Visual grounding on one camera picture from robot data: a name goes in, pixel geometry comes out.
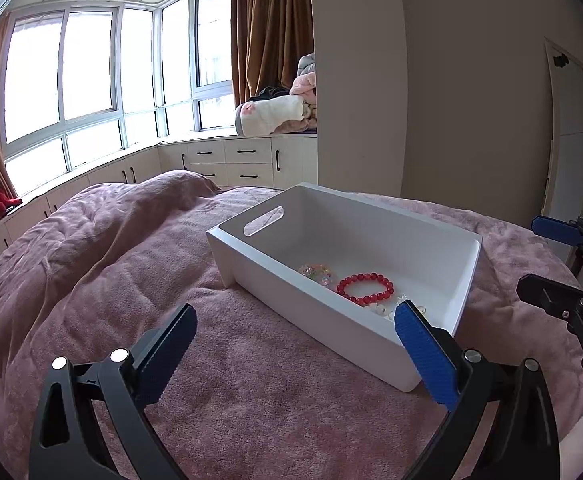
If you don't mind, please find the dark cloth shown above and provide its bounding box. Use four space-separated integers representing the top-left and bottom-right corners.
248 87 293 103

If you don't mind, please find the red bead bracelet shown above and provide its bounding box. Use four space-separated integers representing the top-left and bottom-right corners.
336 272 395 307

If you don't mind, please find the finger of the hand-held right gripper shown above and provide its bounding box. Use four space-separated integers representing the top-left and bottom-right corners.
516 273 583 332
531 215 581 247

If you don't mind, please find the cream window cabinet with drawers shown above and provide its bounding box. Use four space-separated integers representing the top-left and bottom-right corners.
0 132 319 277

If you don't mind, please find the white storage box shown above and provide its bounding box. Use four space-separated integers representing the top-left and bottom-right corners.
206 183 483 393

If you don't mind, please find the multicolour charm bead bracelet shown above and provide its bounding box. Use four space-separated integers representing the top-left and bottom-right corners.
298 262 337 289

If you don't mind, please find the white framed bay window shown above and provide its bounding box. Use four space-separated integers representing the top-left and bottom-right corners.
1 0 238 196

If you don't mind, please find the pink fleece blanket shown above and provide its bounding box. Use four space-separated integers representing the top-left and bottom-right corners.
0 170 583 480

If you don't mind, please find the cream door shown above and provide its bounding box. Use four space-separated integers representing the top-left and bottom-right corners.
541 36 583 232

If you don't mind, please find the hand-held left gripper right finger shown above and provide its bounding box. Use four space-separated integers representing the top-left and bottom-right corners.
394 299 561 480

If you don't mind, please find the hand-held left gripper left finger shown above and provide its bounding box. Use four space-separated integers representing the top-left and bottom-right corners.
28 302 198 480

